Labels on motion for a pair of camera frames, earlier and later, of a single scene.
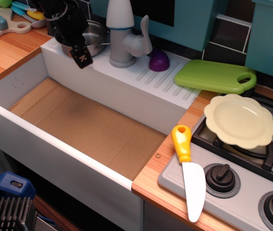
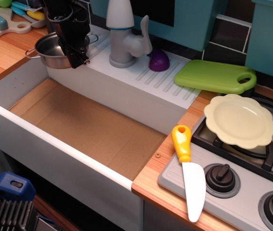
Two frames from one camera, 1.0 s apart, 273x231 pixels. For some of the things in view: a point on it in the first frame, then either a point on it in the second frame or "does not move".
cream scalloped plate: (239, 121) does not move
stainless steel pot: (94, 37) to (47, 47)
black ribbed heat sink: (10, 214) does not move
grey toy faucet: (125, 47) does not move
